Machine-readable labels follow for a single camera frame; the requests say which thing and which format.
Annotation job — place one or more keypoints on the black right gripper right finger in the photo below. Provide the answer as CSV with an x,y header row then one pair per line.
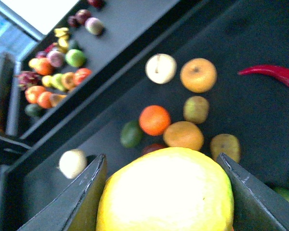
x,y
257,207

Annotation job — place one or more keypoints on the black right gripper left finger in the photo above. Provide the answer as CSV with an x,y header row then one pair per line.
x,y
75,208

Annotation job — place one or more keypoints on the yellow lemon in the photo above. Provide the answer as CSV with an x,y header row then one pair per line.
x,y
171,189

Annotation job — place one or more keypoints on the green apple far shelf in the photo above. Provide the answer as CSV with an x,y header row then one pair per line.
x,y
75,58

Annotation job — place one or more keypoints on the peach far shelf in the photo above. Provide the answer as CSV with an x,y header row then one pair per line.
x,y
94,26

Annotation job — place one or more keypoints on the white pear upper left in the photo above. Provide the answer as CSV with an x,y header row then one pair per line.
x,y
72,163

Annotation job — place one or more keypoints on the kiwi lower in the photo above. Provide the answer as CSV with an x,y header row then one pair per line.
x,y
227,144

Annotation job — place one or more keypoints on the kiwi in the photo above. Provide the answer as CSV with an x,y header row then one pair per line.
x,y
196,109
227,144

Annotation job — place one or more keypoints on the dark green lime back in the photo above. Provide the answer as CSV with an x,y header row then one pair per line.
x,y
131,134

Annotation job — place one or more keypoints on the red yellow apple centre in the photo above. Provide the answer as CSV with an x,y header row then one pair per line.
x,y
152,147

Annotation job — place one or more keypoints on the yellow orange fruit centre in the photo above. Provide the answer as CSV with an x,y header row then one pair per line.
x,y
184,134

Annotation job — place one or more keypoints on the kiwi upper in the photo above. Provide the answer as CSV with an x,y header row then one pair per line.
x,y
196,109

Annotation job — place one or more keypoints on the small orange mandarin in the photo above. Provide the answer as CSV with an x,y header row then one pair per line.
x,y
154,120

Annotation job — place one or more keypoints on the red chili pepper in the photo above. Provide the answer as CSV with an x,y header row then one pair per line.
x,y
278,72

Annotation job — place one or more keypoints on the yellow orange apple back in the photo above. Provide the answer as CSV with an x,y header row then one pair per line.
x,y
198,75

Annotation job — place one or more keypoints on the white pear with stem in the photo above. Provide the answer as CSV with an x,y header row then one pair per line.
x,y
161,68

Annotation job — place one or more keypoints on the black shelf frame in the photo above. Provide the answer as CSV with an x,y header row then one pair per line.
x,y
232,34

